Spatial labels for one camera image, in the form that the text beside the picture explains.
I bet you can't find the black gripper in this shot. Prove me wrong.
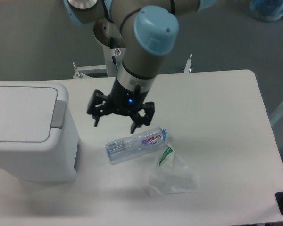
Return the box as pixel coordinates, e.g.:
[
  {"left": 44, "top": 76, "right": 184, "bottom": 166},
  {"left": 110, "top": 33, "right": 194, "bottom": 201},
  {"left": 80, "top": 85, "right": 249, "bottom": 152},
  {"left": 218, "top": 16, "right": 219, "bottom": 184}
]
[{"left": 87, "top": 79, "right": 155, "bottom": 134}]

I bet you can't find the white plastic trash can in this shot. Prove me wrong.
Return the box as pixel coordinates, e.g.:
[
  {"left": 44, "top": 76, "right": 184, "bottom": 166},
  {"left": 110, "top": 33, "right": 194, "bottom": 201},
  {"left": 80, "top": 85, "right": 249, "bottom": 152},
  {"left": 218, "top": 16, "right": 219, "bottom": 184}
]
[{"left": 0, "top": 81, "right": 80, "bottom": 182}]

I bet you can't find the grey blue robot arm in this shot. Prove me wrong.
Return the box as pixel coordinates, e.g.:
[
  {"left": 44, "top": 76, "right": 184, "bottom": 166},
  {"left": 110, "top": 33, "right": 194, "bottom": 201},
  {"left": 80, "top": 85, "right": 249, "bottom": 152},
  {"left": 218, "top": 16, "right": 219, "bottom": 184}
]
[{"left": 64, "top": 0, "right": 214, "bottom": 132}]

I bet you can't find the clear plastic water bottle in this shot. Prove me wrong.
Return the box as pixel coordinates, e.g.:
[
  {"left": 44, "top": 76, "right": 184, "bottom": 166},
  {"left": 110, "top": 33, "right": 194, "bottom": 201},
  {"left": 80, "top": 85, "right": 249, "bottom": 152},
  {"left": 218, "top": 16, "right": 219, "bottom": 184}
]
[{"left": 105, "top": 127, "right": 171, "bottom": 165}]

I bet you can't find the crumpled clear plastic bag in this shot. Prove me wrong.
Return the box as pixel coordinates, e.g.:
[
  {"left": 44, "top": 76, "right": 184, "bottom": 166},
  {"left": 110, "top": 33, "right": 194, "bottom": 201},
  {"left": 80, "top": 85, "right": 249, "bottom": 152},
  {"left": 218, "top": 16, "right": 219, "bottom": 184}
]
[{"left": 148, "top": 144, "right": 198, "bottom": 196}]

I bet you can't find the blue plastic bag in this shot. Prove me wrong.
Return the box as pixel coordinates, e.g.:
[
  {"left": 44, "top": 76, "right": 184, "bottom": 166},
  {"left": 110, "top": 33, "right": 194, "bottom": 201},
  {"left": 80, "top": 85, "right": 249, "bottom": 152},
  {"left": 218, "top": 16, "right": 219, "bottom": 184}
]
[{"left": 250, "top": 0, "right": 283, "bottom": 22}]

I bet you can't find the white metal base frame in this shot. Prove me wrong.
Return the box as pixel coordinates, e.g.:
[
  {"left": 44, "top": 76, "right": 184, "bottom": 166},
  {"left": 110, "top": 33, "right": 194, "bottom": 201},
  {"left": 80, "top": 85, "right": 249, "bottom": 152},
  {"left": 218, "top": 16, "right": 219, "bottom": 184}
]
[{"left": 72, "top": 53, "right": 193, "bottom": 79}]

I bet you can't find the black pedestal cable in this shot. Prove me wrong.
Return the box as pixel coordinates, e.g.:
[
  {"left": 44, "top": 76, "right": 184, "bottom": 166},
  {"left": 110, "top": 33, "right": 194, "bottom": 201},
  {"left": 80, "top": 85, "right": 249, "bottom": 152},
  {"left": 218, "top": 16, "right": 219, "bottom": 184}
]
[{"left": 109, "top": 36, "right": 122, "bottom": 77}]

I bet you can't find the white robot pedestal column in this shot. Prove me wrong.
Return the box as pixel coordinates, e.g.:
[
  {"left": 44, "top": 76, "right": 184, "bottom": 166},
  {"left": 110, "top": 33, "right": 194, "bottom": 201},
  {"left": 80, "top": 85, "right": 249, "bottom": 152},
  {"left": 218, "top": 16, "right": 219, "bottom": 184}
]
[{"left": 93, "top": 18, "right": 128, "bottom": 77}]

